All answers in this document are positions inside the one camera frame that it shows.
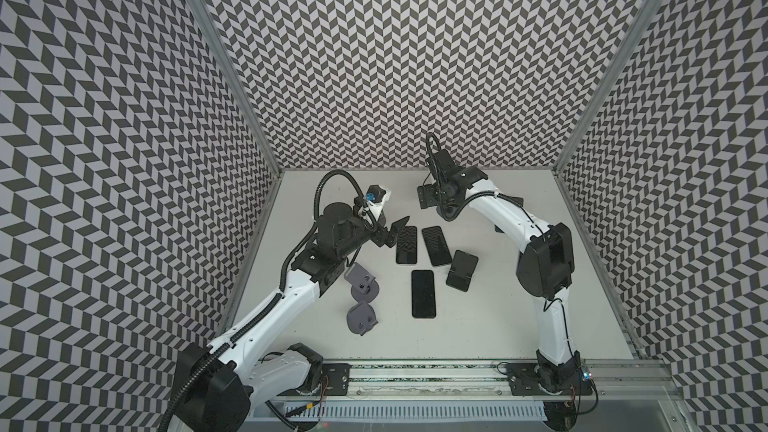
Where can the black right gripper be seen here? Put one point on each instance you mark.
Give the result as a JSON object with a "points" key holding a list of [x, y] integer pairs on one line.
{"points": [[429, 193]]}

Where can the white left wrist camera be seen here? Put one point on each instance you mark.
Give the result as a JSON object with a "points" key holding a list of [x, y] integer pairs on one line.
{"points": [[375, 199]]}

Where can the aluminium corner post left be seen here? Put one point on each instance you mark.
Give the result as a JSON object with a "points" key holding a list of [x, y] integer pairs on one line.
{"points": [[216, 45]]}

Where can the aluminium corner post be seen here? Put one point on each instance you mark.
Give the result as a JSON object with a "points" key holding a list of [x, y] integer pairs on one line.
{"points": [[640, 24], [216, 45]]}

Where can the dark phone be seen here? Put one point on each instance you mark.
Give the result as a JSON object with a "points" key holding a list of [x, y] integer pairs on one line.
{"points": [[436, 246]]}

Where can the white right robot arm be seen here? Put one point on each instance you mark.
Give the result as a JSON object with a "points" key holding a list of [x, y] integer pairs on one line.
{"points": [[545, 264]]}

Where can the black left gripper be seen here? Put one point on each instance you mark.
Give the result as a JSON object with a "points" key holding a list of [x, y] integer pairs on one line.
{"points": [[381, 238]]}

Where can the white slotted cable duct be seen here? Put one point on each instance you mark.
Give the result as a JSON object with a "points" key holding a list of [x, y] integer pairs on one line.
{"points": [[422, 411]]}

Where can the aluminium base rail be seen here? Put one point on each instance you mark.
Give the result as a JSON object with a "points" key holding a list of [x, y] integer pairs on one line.
{"points": [[614, 379]]}

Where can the aluminium corner post right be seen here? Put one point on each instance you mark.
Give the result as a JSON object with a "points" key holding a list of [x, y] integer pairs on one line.
{"points": [[640, 24]]}

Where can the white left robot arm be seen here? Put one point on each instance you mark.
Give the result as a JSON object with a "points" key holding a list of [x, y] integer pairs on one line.
{"points": [[216, 387]]}

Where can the round grey stand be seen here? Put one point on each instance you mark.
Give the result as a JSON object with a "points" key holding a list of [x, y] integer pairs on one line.
{"points": [[361, 318], [448, 212], [363, 284]]}

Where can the black block stand far right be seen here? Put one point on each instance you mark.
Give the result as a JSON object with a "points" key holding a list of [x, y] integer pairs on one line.
{"points": [[516, 201]]}

